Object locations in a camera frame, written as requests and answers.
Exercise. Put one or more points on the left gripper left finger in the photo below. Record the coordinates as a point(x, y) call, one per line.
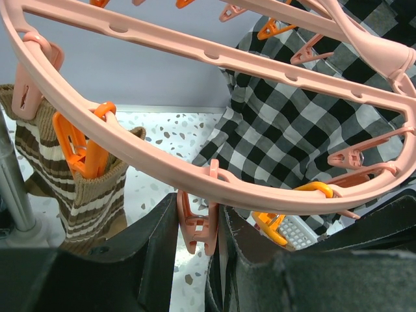
point(133, 271)

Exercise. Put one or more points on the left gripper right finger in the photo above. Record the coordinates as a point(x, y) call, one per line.
point(368, 266)

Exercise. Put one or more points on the brown striped sock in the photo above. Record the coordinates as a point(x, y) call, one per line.
point(36, 140)
point(95, 212)

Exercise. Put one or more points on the pink clothes peg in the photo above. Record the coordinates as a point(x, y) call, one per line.
point(195, 227)

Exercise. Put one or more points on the white plastic basket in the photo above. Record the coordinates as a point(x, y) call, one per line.
point(298, 234)

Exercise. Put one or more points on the yellow orange clothes peg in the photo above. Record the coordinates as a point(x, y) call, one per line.
point(268, 224)

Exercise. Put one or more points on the black white checkered shirt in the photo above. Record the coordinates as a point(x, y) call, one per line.
point(280, 136)

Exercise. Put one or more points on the white metal clothes rail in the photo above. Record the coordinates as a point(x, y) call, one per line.
point(33, 228)

